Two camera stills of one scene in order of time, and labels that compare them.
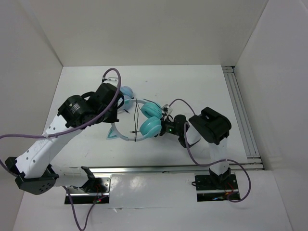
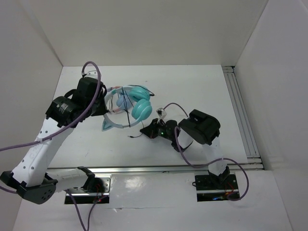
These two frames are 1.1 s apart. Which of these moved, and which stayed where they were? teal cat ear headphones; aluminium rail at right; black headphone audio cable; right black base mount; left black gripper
Moved: teal cat ear headphones; left black gripper; black headphone audio cable
Stayed: aluminium rail at right; right black base mount
